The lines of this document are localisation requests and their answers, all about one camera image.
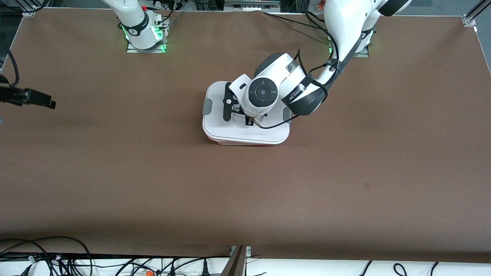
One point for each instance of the pink translucent plastic box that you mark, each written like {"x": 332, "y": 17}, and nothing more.
{"x": 249, "y": 145}

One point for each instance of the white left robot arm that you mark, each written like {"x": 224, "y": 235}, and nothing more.
{"x": 345, "y": 23}

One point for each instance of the white box lid grey clips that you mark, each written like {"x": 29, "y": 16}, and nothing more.
{"x": 215, "y": 130}

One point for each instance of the aluminium frame corner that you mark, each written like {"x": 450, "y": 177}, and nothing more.
{"x": 28, "y": 11}
{"x": 475, "y": 13}

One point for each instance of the black power plug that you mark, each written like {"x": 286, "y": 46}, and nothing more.
{"x": 205, "y": 268}

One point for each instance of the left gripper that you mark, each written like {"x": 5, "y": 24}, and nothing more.
{"x": 249, "y": 121}

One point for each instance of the grey metal rail unit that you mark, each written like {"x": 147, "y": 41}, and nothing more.
{"x": 251, "y": 4}

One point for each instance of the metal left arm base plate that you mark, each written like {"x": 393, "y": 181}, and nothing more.
{"x": 362, "y": 54}

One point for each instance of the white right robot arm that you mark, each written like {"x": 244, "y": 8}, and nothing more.
{"x": 134, "y": 19}

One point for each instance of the aluminium profile post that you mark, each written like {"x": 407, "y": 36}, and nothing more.
{"x": 234, "y": 262}

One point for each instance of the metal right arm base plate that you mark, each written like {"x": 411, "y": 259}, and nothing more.
{"x": 132, "y": 50}

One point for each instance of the small orange figure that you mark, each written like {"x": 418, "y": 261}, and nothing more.
{"x": 320, "y": 4}

